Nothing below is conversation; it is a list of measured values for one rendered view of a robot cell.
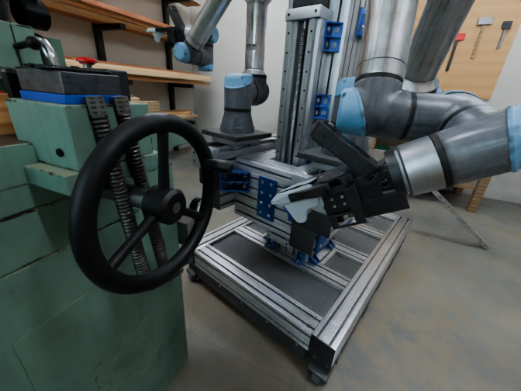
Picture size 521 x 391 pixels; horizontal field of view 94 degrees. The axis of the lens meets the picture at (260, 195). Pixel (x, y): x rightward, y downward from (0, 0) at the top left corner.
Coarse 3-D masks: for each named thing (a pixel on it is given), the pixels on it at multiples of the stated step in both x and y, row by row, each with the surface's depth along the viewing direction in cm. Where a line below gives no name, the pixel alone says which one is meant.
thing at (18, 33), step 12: (0, 24) 39; (12, 24) 40; (0, 36) 39; (12, 36) 41; (24, 36) 42; (0, 48) 40; (12, 48) 41; (0, 60) 40; (12, 60) 41; (24, 60) 43; (36, 60) 44
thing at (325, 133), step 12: (324, 120) 36; (312, 132) 36; (324, 132) 36; (336, 132) 37; (324, 144) 36; (336, 144) 35; (348, 144) 35; (336, 156) 36; (348, 156) 35; (360, 156) 35; (360, 168) 35; (372, 168) 35
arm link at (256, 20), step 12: (252, 0) 97; (264, 0) 97; (252, 12) 99; (264, 12) 100; (252, 24) 100; (264, 24) 102; (252, 36) 102; (264, 36) 104; (252, 48) 104; (264, 48) 106; (252, 60) 105; (252, 72) 106; (264, 72) 109; (264, 84) 110; (264, 96) 113
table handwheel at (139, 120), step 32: (128, 128) 30; (160, 128) 35; (192, 128) 41; (96, 160) 28; (160, 160) 37; (96, 192) 28; (160, 192) 38; (96, 224) 29; (96, 256) 29; (128, 288) 35
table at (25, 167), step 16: (0, 144) 34; (16, 144) 35; (32, 144) 37; (176, 144) 65; (0, 160) 34; (16, 160) 35; (32, 160) 37; (144, 160) 45; (0, 176) 34; (16, 176) 36; (32, 176) 36; (48, 176) 34; (64, 176) 33; (128, 176) 42; (64, 192) 34
